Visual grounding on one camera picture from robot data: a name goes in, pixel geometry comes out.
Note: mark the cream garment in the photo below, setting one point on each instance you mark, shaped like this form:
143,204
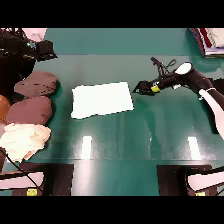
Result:
21,140

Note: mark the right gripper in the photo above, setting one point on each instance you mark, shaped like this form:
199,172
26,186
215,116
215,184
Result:
146,88

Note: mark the dark brown garment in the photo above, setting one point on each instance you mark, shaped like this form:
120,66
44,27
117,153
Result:
35,85

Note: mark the orange garment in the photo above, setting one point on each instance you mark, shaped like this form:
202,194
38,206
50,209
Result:
3,108

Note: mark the mauve garment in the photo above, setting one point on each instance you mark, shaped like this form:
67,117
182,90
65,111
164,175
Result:
30,110

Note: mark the white T-shirt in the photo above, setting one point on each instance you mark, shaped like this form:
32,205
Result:
101,100

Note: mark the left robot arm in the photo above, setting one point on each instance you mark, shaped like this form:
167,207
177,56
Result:
15,45

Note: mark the heap of clothes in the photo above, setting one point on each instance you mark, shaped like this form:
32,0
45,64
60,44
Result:
211,40

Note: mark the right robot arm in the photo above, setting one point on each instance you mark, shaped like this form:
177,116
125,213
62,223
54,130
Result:
195,79

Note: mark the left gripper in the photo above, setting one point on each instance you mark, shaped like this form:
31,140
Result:
46,50

